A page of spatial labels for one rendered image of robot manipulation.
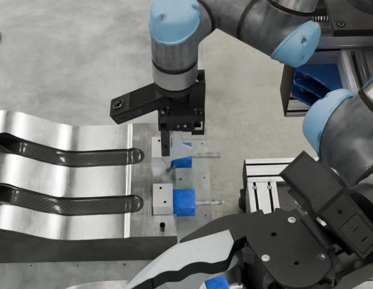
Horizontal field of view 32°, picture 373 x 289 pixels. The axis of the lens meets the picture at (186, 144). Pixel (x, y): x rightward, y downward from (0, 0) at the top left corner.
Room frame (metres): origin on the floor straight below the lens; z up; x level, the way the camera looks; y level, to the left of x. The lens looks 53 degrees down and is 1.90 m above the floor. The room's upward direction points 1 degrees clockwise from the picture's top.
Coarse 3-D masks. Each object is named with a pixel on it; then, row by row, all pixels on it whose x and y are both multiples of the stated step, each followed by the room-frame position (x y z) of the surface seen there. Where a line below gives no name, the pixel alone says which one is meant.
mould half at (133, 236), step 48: (48, 144) 0.77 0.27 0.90; (96, 144) 0.78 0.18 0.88; (144, 144) 0.78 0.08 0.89; (48, 192) 0.66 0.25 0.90; (96, 192) 0.67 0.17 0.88; (144, 192) 0.67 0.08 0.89; (0, 240) 0.56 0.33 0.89; (48, 240) 0.57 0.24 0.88; (96, 240) 0.57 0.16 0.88; (144, 240) 0.57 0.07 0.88
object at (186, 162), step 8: (152, 144) 0.75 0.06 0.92; (160, 144) 0.75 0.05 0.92; (152, 152) 0.74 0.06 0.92; (160, 152) 0.74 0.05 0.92; (200, 152) 0.75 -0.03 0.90; (208, 152) 0.75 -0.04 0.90; (216, 152) 0.76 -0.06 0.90; (152, 160) 0.72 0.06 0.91; (160, 160) 0.72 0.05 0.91; (176, 160) 0.73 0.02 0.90; (184, 160) 0.73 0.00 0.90
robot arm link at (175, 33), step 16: (160, 0) 0.76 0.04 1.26; (176, 0) 0.76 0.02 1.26; (192, 0) 0.76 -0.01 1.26; (160, 16) 0.73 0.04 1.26; (176, 16) 0.73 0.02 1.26; (192, 16) 0.73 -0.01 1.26; (208, 16) 0.77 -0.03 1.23; (160, 32) 0.72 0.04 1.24; (176, 32) 0.72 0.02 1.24; (192, 32) 0.72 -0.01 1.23; (208, 32) 0.76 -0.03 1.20; (160, 48) 0.72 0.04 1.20; (176, 48) 0.71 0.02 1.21; (192, 48) 0.73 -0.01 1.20; (160, 64) 0.72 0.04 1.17; (176, 64) 0.71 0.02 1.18; (192, 64) 0.73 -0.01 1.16
